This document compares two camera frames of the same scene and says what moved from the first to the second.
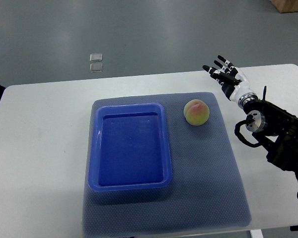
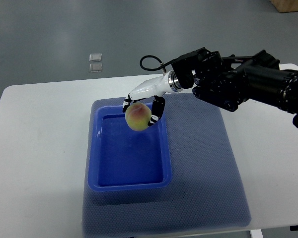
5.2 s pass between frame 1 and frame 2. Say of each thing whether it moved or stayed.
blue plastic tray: stayed
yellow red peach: moved
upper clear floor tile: stayed
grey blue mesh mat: stayed
